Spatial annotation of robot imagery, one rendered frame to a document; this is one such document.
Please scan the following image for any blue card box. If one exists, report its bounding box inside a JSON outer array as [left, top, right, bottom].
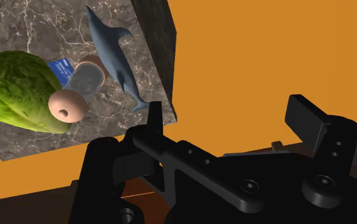
[[47, 57, 75, 88]]

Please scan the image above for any clear bottle with pink ends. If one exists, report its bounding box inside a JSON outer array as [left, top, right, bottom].
[[48, 55, 109, 123]]

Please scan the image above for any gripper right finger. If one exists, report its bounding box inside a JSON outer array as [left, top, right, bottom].
[[284, 94, 357, 209]]

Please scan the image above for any grey marble table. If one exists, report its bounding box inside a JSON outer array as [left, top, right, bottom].
[[0, 0, 178, 162]]

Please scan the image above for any green lettuce head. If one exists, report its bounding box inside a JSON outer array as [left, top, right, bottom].
[[0, 50, 72, 135]]

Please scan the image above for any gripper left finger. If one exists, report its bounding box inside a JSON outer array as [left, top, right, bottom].
[[67, 101, 266, 224]]

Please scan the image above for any grey dolphin figure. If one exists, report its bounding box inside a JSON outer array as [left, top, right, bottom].
[[85, 5, 151, 113]]

